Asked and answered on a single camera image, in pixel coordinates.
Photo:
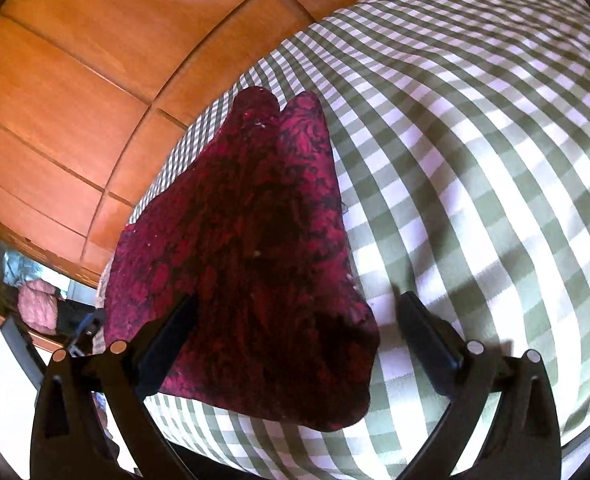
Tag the wooden wardrobe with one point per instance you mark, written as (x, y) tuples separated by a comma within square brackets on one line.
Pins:
[(95, 93)]

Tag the green white checkered bedsheet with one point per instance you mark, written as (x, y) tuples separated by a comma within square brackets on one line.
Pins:
[(461, 139)]

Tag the wooden framed mirror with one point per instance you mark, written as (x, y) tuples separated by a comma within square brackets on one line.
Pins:
[(50, 305)]

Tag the dark red patterned garment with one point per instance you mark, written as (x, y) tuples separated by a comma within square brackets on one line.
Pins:
[(254, 230)]

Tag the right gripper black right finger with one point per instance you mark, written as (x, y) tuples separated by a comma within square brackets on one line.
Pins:
[(523, 441)]

